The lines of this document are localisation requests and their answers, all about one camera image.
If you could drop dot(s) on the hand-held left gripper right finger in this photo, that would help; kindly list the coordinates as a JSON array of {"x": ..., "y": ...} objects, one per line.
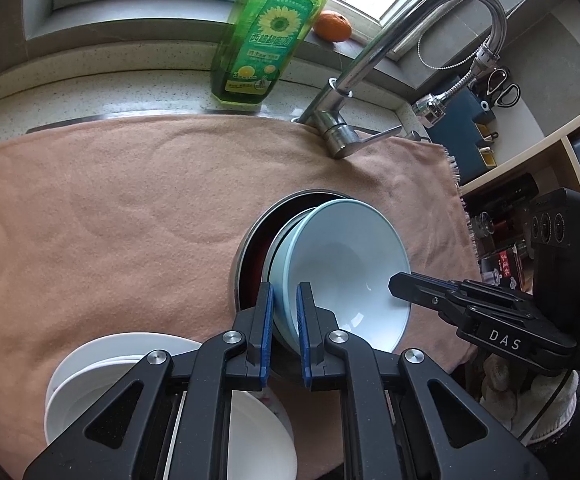
[{"x": 303, "y": 330}]

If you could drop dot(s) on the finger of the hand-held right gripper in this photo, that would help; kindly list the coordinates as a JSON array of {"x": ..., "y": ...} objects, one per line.
[
  {"x": 419, "y": 290},
  {"x": 504, "y": 302}
]

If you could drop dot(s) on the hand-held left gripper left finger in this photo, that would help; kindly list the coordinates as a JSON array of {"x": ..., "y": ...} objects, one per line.
[{"x": 267, "y": 330}]

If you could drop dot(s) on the large steel bowl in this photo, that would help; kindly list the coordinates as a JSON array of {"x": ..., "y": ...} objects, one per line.
[{"x": 242, "y": 260}]

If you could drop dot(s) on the white bowl light blue rim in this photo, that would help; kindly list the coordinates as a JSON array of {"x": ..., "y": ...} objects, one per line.
[{"x": 349, "y": 260}]

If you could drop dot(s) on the small floral plate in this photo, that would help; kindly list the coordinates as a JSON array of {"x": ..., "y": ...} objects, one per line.
[{"x": 260, "y": 440}]

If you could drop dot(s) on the large floral plate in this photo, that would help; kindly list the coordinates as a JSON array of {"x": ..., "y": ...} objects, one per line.
[{"x": 120, "y": 342}]

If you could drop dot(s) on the white plate grey print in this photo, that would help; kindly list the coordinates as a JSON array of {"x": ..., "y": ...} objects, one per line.
[{"x": 65, "y": 410}]

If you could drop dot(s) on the person's right hand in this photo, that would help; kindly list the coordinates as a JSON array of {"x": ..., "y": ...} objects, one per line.
[{"x": 509, "y": 395}]

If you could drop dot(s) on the red printed box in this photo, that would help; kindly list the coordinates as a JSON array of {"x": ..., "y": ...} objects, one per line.
[{"x": 504, "y": 267}]

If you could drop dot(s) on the wooden shelf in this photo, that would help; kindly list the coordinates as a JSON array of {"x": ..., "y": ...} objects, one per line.
[{"x": 554, "y": 152}]

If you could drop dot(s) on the black scissors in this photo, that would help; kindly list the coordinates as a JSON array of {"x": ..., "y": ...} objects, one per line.
[{"x": 507, "y": 92}]

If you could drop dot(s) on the blue knife holder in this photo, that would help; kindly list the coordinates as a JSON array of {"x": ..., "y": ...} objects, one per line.
[{"x": 459, "y": 115}]

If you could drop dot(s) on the pink-brown towel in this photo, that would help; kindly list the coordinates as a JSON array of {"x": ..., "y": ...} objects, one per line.
[{"x": 120, "y": 210}]

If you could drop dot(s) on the chrome faucet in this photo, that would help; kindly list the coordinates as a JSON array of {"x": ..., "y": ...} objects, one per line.
[{"x": 369, "y": 55}]

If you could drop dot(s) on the orange fruit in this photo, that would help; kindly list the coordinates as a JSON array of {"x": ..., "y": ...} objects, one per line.
[{"x": 334, "y": 26}]

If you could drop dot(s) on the green dish soap bottle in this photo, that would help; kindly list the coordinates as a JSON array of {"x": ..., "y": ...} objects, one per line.
[{"x": 265, "y": 45}]

